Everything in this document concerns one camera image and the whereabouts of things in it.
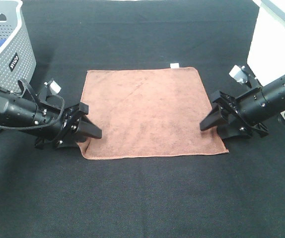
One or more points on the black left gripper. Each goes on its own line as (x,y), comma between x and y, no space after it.
(73,130)

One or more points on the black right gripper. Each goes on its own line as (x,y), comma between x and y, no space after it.
(226,117)

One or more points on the brown microfiber towel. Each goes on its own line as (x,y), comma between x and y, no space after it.
(148,113)

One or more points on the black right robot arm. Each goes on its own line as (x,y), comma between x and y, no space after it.
(244,115)

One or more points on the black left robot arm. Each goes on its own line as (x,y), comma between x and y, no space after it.
(46,117)

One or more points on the white plastic basket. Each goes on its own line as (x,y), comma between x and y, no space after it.
(266,56)

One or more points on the grey perforated laundry basket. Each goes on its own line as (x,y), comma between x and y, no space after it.
(17,59)

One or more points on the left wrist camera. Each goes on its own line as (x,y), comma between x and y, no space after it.
(52,87)

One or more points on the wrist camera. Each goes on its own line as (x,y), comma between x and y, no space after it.
(242,76)
(52,87)

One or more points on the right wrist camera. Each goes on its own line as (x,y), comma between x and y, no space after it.
(242,76)

